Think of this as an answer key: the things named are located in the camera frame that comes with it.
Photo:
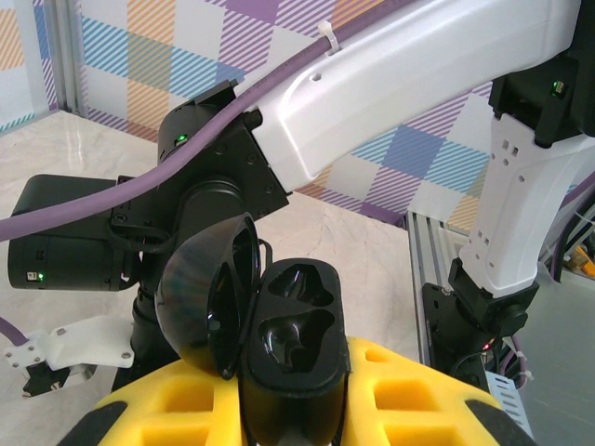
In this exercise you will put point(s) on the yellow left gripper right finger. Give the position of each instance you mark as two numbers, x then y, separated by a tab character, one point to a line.
418	409

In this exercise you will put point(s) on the wide aluminium mounting rail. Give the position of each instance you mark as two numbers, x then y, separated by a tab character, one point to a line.
427	251

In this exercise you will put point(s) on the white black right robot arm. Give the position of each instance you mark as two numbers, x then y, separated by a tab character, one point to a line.
395	83

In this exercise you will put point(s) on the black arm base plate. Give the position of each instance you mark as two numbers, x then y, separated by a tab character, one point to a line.
437	325

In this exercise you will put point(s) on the black earbud charging case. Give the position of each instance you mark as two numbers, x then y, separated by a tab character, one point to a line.
297	371

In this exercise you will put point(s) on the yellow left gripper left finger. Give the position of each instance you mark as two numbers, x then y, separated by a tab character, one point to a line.
158	409

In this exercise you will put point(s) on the aluminium frame post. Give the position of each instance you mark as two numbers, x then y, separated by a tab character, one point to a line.
72	56

